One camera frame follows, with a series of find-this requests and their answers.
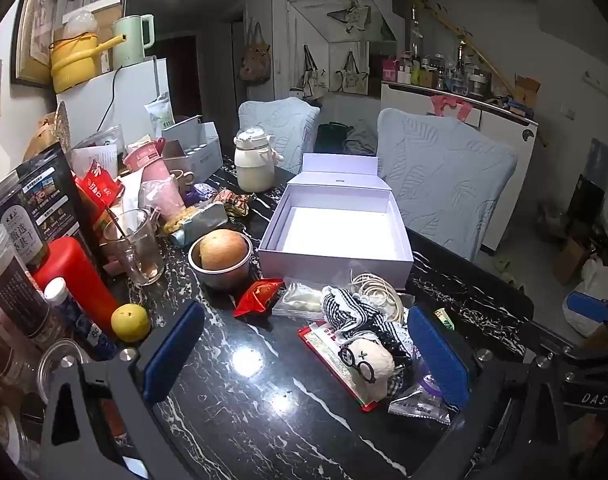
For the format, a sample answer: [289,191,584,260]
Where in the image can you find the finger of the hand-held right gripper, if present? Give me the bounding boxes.
[566,292,608,331]
[559,340,608,368]

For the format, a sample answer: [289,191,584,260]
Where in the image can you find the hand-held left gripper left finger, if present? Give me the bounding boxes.
[40,301,206,480]

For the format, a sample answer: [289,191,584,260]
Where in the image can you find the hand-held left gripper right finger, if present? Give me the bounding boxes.
[408,304,567,480]

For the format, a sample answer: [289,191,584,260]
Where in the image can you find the silver purple foil packet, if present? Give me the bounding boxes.
[388,357,460,426]

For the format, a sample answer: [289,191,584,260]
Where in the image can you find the knit doll with glasses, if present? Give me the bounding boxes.
[321,284,416,402]

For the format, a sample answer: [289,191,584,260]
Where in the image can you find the coil of beige cord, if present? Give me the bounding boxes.
[350,272,409,322]

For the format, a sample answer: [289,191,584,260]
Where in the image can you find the small red snack packet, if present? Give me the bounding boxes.
[233,280,287,318]

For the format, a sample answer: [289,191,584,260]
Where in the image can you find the red and white packet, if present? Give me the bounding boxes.
[297,324,385,413]

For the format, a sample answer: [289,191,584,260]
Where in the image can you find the clear packet white contents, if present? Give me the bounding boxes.
[272,282,330,318]

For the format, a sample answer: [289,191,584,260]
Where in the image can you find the lavender gift box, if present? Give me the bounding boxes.
[258,152,415,293]

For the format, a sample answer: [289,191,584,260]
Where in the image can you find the brown shoulder bag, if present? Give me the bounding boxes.
[239,22,272,83]

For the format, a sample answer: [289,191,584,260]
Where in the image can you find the white plastic bag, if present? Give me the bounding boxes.
[563,255,608,338]

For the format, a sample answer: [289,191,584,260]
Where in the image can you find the plain brown cardboard box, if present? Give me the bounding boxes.
[554,237,592,286]

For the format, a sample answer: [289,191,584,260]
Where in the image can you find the yellow citrus fruit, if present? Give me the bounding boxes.
[110,303,151,343]

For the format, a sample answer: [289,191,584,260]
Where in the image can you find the steel bowl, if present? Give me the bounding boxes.
[188,232,255,291]

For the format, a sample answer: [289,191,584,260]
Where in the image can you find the small blue bottle white cap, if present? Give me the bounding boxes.
[44,277,119,358]

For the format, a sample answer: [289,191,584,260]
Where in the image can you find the black case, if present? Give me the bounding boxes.
[566,174,606,231]

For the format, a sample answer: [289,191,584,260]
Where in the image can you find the glass mug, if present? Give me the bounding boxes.
[100,208,166,287]

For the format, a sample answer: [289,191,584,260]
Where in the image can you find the round brown fruit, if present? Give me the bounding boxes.
[199,229,249,271]

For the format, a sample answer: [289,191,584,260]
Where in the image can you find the empty glass jar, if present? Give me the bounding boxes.
[36,337,92,406]

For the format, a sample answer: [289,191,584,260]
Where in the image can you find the red plastic bottle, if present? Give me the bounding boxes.
[31,236,121,336]

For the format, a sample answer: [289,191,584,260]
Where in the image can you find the silver blue foil packet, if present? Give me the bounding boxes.
[171,202,228,247]

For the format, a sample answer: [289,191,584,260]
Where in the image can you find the blue poster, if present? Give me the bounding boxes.
[586,137,608,181]

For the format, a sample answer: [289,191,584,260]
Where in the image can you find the pink clear plastic bag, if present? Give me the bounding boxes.
[139,177,185,223]

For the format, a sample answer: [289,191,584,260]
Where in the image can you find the purple wrapper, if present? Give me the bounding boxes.
[191,182,218,207]

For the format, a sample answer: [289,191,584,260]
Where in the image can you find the colourful candy packet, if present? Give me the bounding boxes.
[215,187,255,218]

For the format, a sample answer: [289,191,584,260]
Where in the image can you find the brown mug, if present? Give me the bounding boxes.
[170,169,196,198]

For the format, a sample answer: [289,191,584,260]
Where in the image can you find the clear jar dark contents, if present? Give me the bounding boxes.
[0,225,70,343]

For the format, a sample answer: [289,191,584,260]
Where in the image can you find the large red snack bag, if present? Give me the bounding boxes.
[74,160,125,209]

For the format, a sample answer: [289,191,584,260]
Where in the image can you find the brown bottle pale label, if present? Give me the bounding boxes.
[0,197,50,268]

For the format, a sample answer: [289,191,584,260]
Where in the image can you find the light blue covered chair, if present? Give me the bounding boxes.
[238,97,321,161]
[376,107,519,263]

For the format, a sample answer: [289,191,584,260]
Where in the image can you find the pink tumbler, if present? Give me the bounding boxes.
[123,139,185,196]

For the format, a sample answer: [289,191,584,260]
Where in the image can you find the white box of small bottles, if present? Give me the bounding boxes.
[161,115,224,183]

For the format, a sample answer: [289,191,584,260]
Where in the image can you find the cream ceramic teapot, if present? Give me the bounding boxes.
[233,127,286,193]

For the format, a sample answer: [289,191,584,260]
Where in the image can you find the white cabinet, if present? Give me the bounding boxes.
[380,81,540,253]

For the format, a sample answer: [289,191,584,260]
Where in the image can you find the black printed bag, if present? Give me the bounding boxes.
[0,141,102,268]

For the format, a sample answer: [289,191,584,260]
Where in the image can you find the white paper sheet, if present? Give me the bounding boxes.
[71,144,119,178]

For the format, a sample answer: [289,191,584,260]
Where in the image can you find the small open cardboard box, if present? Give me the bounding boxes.
[514,76,541,108]

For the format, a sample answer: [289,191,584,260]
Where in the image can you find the green and white pouch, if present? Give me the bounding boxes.
[144,92,171,138]

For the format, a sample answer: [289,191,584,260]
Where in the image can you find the pink cloth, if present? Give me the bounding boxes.
[430,94,477,123]

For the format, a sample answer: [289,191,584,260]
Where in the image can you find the dark green bag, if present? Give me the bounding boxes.
[314,121,355,155]

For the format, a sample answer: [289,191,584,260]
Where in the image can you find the woven round fan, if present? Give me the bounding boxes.
[24,101,72,161]

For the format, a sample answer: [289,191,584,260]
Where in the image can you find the white fridge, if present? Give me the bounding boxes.
[54,57,170,148]

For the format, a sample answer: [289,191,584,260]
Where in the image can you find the row of bottles and jars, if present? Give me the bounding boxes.
[381,4,492,98]

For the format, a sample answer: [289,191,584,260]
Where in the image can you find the printed tote bag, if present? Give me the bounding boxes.
[334,50,370,96]

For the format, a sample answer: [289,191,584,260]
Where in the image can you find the bamboo pole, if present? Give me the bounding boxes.
[399,0,547,148]

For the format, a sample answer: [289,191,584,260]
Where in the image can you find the yellow pot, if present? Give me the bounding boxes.
[49,31,128,95]

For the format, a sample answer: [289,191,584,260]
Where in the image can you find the white tote bag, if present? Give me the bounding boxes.
[298,45,331,98]

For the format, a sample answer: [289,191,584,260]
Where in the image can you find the green electric kettle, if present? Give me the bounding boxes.
[111,14,156,70]

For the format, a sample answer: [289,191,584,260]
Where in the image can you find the brown cardboard box white lid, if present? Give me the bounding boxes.
[61,0,126,73]

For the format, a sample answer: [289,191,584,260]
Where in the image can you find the framed picture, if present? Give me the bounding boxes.
[10,0,60,88]

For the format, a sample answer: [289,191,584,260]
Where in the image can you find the wall hook rail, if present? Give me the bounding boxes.
[584,72,608,102]

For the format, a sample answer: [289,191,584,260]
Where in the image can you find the kettle power cable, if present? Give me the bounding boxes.
[96,66,123,133]

